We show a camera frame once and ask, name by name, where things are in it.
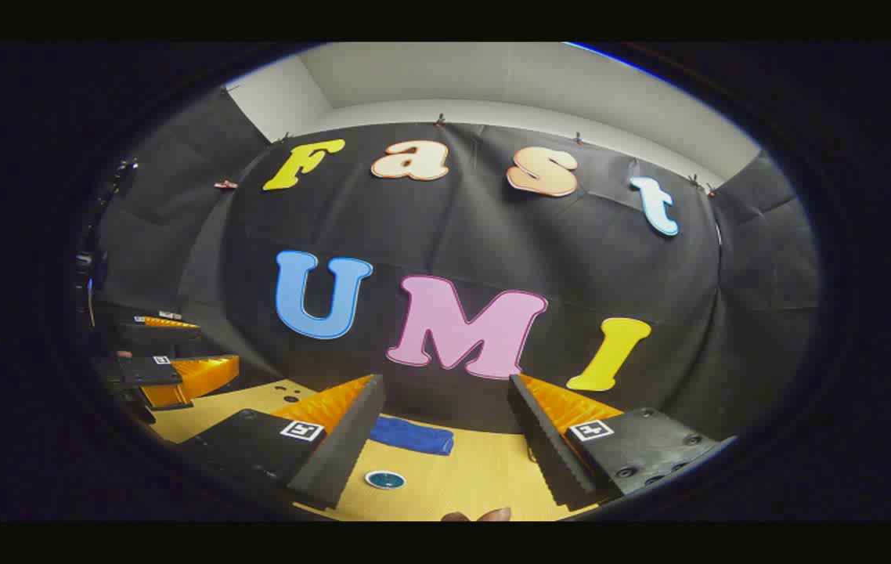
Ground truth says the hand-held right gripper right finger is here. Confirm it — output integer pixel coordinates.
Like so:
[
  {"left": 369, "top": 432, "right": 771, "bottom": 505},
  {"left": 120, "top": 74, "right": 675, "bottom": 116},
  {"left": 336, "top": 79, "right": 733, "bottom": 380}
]
[{"left": 507, "top": 374, "right": 738, "bottom": 512}]

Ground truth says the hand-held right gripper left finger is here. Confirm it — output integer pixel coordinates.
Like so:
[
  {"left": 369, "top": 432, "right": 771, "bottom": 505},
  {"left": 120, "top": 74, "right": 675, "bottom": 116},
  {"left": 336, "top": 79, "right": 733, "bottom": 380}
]
[{"left": 178, "top": 374, "right": 387, "bottom": 512}]

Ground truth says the blue folded cloth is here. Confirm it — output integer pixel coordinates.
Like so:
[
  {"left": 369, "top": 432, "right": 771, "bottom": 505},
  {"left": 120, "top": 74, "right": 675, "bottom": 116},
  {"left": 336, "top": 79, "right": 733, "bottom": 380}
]
[{"left": 370, "top": 416, "right": 455, "bottom": 457}]

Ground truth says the black backdrop cloth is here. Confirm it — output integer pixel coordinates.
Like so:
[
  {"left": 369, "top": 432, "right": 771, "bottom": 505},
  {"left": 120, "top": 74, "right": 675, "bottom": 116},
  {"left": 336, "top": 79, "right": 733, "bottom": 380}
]
[{"left": 93, "top": 86, "right": 821, "bottom": 443}]

